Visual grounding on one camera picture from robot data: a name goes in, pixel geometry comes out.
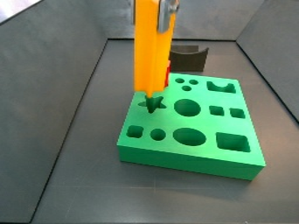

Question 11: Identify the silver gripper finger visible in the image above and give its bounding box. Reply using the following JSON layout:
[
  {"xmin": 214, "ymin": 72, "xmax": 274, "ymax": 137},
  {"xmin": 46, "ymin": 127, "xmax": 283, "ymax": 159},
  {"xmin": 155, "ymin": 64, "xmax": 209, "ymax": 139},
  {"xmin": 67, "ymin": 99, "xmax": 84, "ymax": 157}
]
[{"xmin": 158, "ymin": 0, "xmax": 181, "ymax": 33}]

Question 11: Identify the yellow star-profile bar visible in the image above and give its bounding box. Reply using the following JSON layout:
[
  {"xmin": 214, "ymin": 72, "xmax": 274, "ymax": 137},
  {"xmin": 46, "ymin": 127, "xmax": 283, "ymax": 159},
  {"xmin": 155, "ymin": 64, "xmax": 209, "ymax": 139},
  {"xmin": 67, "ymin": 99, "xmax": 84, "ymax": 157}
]
[{"xmin": 135, "ymin": 0, "xmax": 175, "ymax": 98}]

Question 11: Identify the black curved fixture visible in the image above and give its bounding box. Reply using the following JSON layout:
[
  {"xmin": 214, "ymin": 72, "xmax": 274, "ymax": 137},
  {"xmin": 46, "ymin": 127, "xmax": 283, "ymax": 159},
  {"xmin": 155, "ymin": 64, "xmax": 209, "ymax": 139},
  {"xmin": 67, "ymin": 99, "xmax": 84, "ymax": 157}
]
[{"xmin": 170, "ymin": 45, "xmax": 210, "ymax": 72}]

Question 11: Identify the green foam shape board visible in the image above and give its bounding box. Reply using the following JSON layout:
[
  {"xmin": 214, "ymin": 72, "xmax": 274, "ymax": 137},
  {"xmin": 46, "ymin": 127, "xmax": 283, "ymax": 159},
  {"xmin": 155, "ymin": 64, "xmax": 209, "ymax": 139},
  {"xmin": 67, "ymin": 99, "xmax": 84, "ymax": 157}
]
[{"xmin": 117, "ymin": 73, "xmax": 266, "ymax": 180}]

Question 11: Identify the red hexagonal peg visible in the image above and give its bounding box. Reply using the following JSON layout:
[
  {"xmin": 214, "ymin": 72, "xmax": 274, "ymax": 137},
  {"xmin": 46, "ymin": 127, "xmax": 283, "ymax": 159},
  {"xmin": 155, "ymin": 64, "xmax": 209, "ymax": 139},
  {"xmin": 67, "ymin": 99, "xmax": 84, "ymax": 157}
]
[{"xmin": 163, "ymin": 60, "xmax": 171, "ymax": 88}]

